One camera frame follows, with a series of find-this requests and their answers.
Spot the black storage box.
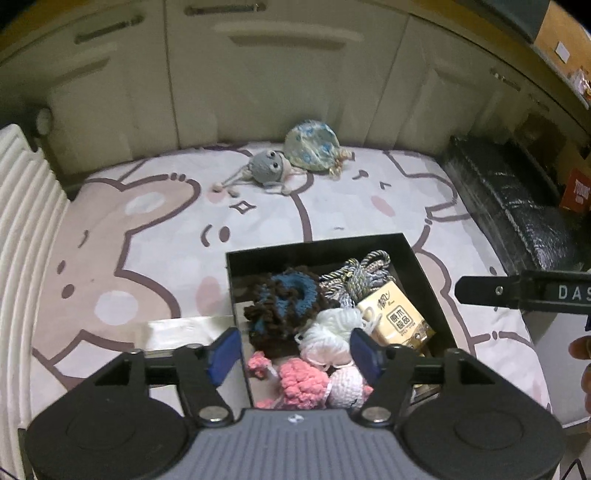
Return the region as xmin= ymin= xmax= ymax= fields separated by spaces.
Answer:
xmin=225 ymin=233 xmax=460 ymax=411

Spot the white radiator valve knob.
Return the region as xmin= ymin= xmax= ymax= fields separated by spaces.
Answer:
xmin=34 ymin=107 xmax=54 ymax=136

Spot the cream wardrobe door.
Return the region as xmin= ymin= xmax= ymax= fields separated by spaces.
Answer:
xmin=164 ymin=0 xmax=411 ymax=151
xmin=0 ymin=4 xmax=178 ymax=185
xmin=392 ymin=14 xmax=529 ymax=160
xmin=517 ymin=69 xmax=568 ymax=153

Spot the white yarn ball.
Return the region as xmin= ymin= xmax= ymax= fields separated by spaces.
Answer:
xmin=295 ymin=307 xmax=370 ymax=372

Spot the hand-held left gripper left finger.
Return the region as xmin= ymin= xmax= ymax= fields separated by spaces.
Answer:
xmin=69 ymin=328 xmax=243 ymax=426

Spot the blue floral drawstring pouch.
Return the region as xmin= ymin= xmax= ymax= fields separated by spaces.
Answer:
xmin=283 ymin=119 xmax=356 ymax=178

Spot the yellow tissue packet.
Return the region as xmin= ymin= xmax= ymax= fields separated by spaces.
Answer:
xmin=355 ymin=279 xmax=437 ymax=356

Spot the white ribbed radiator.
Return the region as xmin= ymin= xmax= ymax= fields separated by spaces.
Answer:
xmin=0 ymin=124 xmax=70 ymax=467

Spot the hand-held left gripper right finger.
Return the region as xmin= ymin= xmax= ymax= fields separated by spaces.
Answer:
xmin=349 ymin=328 xmax=518 ymax=428

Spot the white paper sheet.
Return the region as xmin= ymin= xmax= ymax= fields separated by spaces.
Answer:
xmin=147 ymin=316 xmax=236 ymax=352

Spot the person's right hand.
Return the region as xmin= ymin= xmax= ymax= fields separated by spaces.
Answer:
xmin=569 ymin=336 xmax=591 ymax=416

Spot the brown and blue knitted item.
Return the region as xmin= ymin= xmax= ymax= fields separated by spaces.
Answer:
xmin=243 ymin=268 xmax=331 ymax=358

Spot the red cardboard box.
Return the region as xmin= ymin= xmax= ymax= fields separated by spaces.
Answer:
xmin=560 ymin=167 xmax=591 ymax=215

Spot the braided rope bundle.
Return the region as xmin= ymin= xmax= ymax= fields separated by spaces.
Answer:
xmin=318 ymin=249 xmax=398 ymax=308

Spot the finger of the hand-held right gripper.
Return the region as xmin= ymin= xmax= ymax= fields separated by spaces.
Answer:
xmin=455 ymin=274 xmax=525 ymax=310

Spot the bunny printed blanket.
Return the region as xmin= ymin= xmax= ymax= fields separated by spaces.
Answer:
xmin=28 ymin=141 xmax=555 ymax=416

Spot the grey crochet doll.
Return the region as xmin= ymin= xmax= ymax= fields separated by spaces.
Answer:
xmin=212 ymin=148 xmax=301 ymax=197

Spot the brown cardboard box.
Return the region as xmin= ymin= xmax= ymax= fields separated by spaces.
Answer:
xmin=533 ymin=2 xmax=591 ymax=79

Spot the pink crochet doll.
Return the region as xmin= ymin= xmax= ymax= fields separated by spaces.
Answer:
xmin=247 ymin=351 xmax=375 ymax=411

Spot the black padded bench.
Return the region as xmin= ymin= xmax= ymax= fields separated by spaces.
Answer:
xmin=438 ymin=135 xmax=587 ymax=273

